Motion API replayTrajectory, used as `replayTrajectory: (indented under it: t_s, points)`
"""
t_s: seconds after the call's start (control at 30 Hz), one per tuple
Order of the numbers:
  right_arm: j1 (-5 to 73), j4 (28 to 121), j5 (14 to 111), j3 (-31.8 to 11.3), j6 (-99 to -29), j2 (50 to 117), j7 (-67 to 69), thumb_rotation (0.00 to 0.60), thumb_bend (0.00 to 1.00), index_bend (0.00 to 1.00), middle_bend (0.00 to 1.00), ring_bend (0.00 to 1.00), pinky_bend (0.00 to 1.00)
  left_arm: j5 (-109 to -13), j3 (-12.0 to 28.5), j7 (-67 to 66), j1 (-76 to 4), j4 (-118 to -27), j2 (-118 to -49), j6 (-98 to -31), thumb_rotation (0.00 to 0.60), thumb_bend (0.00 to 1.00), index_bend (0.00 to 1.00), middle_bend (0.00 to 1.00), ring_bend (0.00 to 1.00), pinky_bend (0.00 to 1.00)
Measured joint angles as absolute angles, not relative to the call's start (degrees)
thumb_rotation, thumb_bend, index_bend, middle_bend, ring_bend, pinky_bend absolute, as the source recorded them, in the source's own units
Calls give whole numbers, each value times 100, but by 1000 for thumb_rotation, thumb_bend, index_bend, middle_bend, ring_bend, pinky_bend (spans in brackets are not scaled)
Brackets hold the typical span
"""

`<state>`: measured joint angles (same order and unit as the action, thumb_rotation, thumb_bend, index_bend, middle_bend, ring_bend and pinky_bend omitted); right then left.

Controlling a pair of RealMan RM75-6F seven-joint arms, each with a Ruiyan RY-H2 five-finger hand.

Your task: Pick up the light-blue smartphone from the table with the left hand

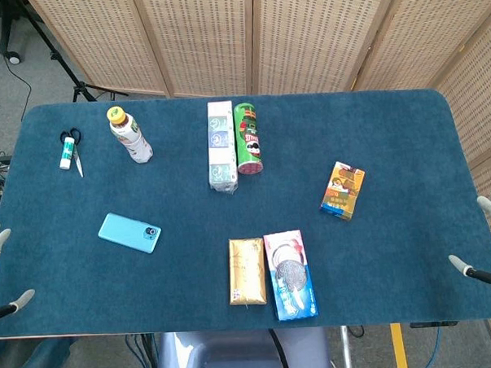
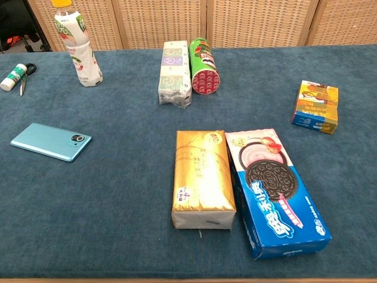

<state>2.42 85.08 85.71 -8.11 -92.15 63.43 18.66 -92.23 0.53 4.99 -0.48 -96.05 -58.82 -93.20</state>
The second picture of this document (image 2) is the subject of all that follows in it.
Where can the light blue smartphone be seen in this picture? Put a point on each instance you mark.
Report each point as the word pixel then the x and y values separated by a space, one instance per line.
pixel 47 141

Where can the gold wrapped tissue pack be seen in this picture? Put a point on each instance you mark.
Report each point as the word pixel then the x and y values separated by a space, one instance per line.
pixel 200 177

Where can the white tissue pack stack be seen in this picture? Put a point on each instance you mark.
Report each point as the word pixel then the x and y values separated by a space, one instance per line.
pixel 173 76

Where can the green Pringles can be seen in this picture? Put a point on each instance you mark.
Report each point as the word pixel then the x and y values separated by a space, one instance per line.
pixel 203 69

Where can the blue table cloth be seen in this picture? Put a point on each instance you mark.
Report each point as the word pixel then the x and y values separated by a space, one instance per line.
pixel 117 191

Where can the blue pink Oreo box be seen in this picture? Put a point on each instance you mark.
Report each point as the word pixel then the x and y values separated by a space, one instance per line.
pixel 274 191

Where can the woven folding screen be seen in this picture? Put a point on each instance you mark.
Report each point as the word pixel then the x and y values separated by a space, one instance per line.
pixel 235 20

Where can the yellow blue snack box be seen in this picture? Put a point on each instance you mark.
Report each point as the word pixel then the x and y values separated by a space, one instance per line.
pixel 316 110

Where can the plastic tea drink bottle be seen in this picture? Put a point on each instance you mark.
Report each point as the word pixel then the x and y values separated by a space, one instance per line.
pixel 82 56

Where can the white green glue stick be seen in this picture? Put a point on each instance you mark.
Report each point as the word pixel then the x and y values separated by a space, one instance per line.
pixel 13 77

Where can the black tripod stand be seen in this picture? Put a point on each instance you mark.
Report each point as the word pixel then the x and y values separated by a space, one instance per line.
pixel 35 32

